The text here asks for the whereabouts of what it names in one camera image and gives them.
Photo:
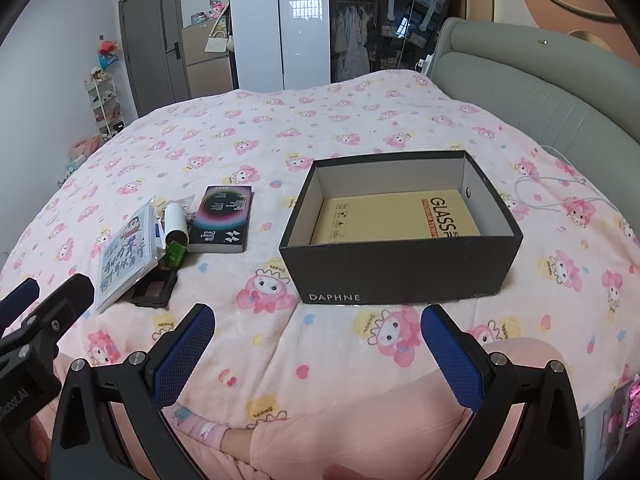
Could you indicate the pink printed blanket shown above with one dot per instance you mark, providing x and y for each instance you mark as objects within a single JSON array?
[{"x": 300, "y": 125}]

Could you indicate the beige cabinet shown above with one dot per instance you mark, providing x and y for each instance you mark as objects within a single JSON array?
[{"x": 205, "y": 70}]

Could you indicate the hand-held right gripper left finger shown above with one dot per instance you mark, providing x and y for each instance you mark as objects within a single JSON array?
[{"x": 187, "y": 345}]

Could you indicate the dark makeup palette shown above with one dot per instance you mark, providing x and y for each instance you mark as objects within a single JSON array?
[{"x": 155, "y": 287}]

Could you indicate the black shoe box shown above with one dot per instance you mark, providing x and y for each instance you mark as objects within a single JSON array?
[{"x": 400, "y": 270}]

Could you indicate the grey door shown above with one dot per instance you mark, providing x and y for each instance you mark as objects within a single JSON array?
[{"x": 145, "y": 50}]

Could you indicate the pink patterned sock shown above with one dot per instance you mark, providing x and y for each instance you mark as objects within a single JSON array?
[{"x": 200, "y": 427}]

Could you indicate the green packet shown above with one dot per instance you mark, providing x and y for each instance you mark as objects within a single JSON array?
[{"x": 174, "y": 256}]

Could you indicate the flat tan cardboard box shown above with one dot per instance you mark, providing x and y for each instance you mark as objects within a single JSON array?
[{"x": 380, "y": 220}]

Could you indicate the grey green bed headboard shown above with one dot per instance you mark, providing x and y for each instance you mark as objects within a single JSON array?
[{"x": 525, "y": 75}]

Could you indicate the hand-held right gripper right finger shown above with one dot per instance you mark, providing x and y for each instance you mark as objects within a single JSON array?
[{"x": 450, "y": 355}]

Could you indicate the pile of plush toys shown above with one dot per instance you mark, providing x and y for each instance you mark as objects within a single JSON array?
[{"x": 80, "y": 157}]

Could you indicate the white glossy wardrobe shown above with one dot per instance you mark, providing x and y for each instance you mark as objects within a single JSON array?
[{"x": 260, "y": 20}]

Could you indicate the white handbag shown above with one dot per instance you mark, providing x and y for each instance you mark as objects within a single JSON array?
[{"x": 216, "y": 42}]

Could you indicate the red and blue wall toy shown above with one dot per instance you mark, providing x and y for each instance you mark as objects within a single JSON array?
[{"x": 107, "y": 52}]

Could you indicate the glass door display cabinet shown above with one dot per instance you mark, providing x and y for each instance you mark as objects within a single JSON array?
[{"x": 355, "y": 20}]

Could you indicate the person's pink pants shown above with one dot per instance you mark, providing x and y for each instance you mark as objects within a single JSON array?
[{"x": 375, "y": 425}]

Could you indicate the clear cartoon print case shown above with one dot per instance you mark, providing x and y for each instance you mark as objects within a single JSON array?
[{"x": 125, "y": 255}]

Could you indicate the dark rainbow screen protector box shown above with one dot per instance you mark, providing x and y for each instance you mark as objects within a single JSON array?
[{"x": 220, "y": 220}]

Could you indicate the white shelf rack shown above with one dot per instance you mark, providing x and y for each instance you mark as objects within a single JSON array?
[{"x": 102, "y": 105}]

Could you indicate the white charger plug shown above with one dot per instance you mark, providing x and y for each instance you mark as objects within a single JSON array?
[{"x": 425, "y": 66}]

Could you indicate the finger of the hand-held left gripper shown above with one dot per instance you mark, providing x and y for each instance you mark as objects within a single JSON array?
[
  {"x": 20, "y": 297},
  {"x": 65, "y": 295}
]

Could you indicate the white roller bottle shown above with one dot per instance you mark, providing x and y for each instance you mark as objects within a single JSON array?
[{"x": 176, "y": 225}]

